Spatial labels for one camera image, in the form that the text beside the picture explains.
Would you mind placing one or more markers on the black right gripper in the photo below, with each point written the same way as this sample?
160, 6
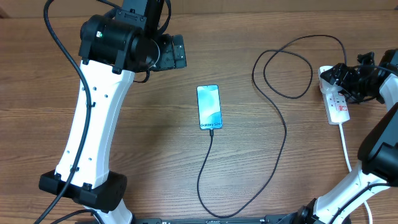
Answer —
344, 73

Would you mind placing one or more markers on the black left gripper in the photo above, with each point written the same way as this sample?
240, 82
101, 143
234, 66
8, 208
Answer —
169, 60

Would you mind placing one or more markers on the blue Samsung Galaxy smartphone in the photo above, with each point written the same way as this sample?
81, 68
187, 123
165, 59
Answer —
209, 107

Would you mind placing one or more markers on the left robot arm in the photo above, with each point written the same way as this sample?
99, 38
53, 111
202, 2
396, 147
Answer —
115, 46

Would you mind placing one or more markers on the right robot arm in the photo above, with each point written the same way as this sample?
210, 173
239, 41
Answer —
376, 169

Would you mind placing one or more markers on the white charger plug adapter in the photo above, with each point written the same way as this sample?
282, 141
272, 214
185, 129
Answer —
327, 88

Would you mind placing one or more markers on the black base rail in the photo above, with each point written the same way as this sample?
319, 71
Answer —
268, 219

